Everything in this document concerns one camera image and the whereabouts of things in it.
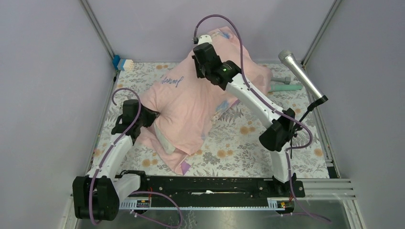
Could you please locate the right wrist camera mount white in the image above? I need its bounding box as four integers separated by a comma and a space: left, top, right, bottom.
192, 34, 213, 45

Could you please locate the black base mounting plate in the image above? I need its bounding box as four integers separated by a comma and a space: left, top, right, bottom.
130, 176, 306, 202

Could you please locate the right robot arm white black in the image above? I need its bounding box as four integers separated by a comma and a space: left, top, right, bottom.
192, 42, 295, 197

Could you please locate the blue white block toy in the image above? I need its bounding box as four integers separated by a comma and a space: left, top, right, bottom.
112, 55, 135, 71

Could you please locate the silver microphone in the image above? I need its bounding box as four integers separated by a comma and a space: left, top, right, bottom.
278, 50, 328, 107

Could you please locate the floral table cloth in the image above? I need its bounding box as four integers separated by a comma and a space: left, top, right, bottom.
91, 62, 329, 178

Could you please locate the white slotted cable duct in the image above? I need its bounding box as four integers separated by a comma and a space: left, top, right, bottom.
119, 196, 285, 211

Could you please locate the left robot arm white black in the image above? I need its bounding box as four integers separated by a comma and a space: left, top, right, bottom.
72, 99, 160, 223

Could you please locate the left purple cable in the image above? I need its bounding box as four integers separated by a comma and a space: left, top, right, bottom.
88, 88, 184, 229

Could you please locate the green toy flashlight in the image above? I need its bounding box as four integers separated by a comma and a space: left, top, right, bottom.
269, 77, 303, 92

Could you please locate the white pillow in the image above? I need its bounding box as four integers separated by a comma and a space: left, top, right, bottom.
153, 122, 176, 155

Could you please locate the pink purple pillowcase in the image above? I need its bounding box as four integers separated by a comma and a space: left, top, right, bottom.
138, 27, 273, 175

